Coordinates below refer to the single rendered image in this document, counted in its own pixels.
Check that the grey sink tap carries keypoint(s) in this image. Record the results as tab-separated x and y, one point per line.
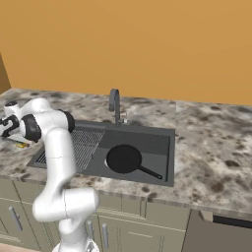
114	101

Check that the grey dishwasher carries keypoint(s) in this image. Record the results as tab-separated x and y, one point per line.
213	236

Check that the dark grey sink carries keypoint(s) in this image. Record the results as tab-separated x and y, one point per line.
154	144

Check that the yellow sponge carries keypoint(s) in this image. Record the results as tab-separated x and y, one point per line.
23	144

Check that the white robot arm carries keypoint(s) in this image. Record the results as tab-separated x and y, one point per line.
57	154

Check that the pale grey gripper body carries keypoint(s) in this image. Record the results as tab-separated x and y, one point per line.
17	139

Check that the beige cupboard front panel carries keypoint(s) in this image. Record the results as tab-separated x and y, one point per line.
8	188
121	204
167	215

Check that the black frying pan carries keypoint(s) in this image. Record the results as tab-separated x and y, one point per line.
124	158

